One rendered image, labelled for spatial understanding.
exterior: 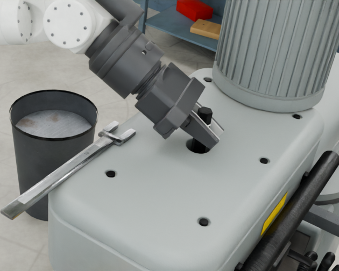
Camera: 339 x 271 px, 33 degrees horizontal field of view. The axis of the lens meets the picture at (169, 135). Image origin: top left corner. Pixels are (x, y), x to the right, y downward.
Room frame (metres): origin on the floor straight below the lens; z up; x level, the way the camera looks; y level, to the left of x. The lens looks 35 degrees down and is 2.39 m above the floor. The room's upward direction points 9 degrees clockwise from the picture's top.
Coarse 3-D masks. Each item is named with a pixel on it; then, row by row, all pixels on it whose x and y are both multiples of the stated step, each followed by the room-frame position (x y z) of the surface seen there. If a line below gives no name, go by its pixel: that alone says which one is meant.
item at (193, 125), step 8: (192, 112) 0.68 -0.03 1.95; (192, 120) 0.68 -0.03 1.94; (200, 120) 0.68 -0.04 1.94; (184, 128) 0.68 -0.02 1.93; (192, 128) 0.68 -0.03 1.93; (200, 128) 0.67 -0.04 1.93; (208, 128) 0.68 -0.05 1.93; (192, 136) 0.68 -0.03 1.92; (200, 136) 0.67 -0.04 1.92; (208, 136) 0.67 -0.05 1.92; (216, 136) 0.68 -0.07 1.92; (208, 144) 0.67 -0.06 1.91
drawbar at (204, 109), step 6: (204, 108) 0.70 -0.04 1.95; (198, 114) 0.69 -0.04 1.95; (204, 114) 0.68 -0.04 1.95; (210, 114) 0.69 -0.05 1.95; (204, 120) 0.68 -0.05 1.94; (210, 120) 0.69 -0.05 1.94; (192, 144) 0.69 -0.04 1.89; (198, 144) 0.68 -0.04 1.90; (192, 150) 0.69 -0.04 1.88; (198, 150) 0.68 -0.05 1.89; (204, 150) 0.69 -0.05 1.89
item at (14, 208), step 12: (108, 132) 0.68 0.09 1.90; (132, 132) 0.69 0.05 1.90; (96, 144) 0.65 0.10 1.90; (108, 144) 0.65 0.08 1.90; (120, 144) 0.66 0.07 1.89; (84, 156) 0.61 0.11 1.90; (96, 156) 0.63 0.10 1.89; (60, 168) 0.58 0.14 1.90; (72, 168) 0.59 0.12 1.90; (48, 180) 0.56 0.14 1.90; (60, 180) 0.56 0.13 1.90; (24, 192) 0.53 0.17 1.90; (36, 192) 0.53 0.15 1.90; (48, 192) 0.54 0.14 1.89; (12, 204) 0.50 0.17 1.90; (24, 204) 0.51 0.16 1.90; (12, 216) 0.48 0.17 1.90
